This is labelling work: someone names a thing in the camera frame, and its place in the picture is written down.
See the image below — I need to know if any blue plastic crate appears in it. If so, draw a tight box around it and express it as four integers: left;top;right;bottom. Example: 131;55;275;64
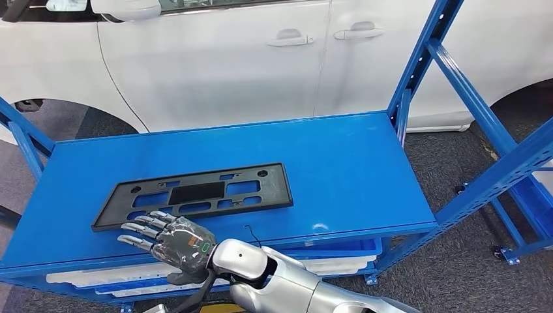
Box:
276;238;383;260

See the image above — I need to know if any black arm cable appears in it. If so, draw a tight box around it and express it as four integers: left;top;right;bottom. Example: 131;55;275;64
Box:
170;269;217;313

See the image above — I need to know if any black plastic frame part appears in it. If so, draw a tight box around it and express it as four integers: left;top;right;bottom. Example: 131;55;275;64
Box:
91;162;294;233

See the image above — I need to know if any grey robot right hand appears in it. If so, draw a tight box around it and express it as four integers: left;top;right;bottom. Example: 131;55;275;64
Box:
117;210;218;286

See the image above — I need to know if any blue metal shelf rack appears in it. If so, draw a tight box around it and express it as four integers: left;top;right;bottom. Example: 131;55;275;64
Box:
0;0;553;313

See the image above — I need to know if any white car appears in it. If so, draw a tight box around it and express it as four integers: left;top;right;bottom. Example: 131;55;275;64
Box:
0;0;553;145

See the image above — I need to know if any blue wheeled cart rack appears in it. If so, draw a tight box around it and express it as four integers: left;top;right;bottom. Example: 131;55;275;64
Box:
453;164;553;265

